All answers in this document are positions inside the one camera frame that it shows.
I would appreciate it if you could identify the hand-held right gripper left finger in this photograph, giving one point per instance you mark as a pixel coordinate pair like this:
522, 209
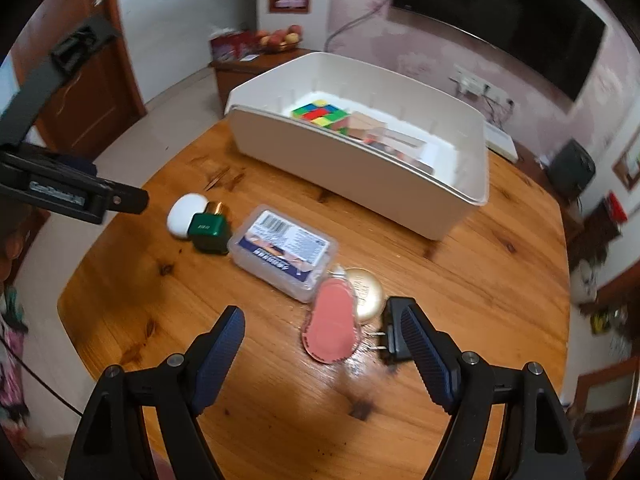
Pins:
220, 355

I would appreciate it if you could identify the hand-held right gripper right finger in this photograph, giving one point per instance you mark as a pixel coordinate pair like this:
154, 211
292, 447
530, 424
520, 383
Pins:
430, 360

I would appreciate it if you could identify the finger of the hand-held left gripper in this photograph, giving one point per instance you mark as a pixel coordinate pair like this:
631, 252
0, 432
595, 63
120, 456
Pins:
60, 60
127, 200

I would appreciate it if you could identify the black power adapter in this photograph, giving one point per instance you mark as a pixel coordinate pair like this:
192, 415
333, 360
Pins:
397, 330

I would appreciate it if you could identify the white plastic storage bin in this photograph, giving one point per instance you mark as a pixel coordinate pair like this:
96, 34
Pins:
350, 180

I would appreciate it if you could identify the small clear plastic box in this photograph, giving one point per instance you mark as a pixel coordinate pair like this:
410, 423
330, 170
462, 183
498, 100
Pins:
407, 152

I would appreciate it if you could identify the colourful puzzle cube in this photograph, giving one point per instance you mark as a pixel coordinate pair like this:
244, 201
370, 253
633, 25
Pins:
320, 115

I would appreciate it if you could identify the beige cardboard box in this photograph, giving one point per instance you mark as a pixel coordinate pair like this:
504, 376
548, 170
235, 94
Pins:
367, 125

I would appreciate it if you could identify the brown wooden door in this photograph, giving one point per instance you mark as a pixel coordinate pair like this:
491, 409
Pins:
85, 95

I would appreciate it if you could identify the white round container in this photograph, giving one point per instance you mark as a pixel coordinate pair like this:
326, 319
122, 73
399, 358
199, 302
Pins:
180, 215

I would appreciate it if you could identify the green perfume bottle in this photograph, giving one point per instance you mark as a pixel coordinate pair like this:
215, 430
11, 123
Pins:
210, 232

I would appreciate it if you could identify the gold round compact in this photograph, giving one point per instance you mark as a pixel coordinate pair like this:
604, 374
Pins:
369, 292

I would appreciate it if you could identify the pink oval case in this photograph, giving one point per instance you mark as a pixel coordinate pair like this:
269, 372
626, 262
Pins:
332, 325

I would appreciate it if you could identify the clear labelled plastic box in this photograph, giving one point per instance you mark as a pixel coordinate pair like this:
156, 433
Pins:
285, 250

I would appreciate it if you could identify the wooden side cabinet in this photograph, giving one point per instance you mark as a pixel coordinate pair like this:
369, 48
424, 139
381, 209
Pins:
240, 72

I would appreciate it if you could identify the white bucket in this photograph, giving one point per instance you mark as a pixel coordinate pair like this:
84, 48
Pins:
584, 282

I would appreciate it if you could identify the red printed box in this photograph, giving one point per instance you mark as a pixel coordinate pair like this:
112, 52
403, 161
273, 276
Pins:
232, 46

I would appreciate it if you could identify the yellow green bottle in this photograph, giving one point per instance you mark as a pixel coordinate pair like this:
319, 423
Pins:
602, 322

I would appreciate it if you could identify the wooden chair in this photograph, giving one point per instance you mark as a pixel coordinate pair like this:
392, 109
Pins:
605, 395

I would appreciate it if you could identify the dark tall vase red lid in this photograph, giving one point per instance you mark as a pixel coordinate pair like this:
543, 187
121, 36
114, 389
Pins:
600, 225

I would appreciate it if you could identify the basket of fruit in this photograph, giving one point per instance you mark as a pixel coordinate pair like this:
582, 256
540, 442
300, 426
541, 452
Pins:
279, 39

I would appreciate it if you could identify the white router box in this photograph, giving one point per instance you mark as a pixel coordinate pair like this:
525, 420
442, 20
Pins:
502, 142

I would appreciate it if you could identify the dark green air fryer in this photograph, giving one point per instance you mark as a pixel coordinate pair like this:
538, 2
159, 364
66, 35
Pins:
572, 167

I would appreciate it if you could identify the black flat television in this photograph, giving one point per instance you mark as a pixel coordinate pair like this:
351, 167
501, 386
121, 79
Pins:
500, 15

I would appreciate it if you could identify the white wall outlet strip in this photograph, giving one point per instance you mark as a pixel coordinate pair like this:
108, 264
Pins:
475, 84

